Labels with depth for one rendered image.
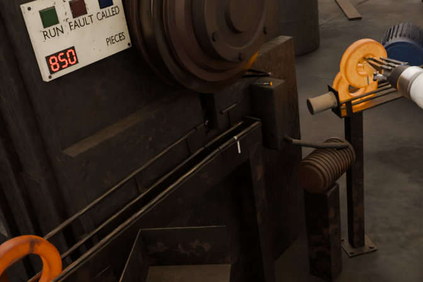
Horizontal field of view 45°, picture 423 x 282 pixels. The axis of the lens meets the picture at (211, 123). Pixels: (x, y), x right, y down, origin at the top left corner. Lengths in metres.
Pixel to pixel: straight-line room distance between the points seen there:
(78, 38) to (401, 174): 1.83
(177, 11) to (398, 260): 1.36
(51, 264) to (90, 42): 0.53
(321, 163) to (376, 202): 0.77
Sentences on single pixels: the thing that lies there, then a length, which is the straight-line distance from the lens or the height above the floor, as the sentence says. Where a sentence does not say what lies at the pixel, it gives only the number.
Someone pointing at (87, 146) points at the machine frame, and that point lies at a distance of 1.32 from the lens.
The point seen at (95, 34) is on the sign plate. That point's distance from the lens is 1.31.
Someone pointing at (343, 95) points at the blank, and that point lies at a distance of 1.83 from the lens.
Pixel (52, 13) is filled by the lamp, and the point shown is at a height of 1.21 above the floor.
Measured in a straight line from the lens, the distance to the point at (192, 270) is 1.26.
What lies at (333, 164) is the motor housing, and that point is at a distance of 1.78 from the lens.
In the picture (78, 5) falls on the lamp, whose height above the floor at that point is 1.20.
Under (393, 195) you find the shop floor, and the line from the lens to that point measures 2.52.
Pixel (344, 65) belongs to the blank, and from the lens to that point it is 1.66.
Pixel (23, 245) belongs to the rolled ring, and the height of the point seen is 0.78.
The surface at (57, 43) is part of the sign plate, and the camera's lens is 1.26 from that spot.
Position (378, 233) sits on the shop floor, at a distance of 2.29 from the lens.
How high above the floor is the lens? 1.44
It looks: 26 degrees down
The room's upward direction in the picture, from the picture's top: 9 degrees counter-clockwise
